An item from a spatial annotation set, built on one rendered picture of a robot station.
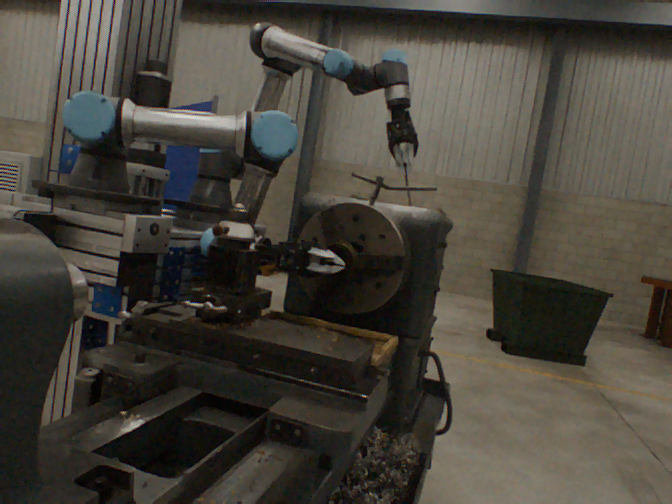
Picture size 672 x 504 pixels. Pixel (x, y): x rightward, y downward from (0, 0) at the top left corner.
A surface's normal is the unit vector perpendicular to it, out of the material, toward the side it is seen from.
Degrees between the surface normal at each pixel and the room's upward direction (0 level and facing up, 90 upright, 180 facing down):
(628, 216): 90
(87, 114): 91
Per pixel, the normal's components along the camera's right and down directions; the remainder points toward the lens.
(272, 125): 0.32, 0.11
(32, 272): 0.88, -0.38
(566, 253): -0.24, 0.03
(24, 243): 0.70, -0.68
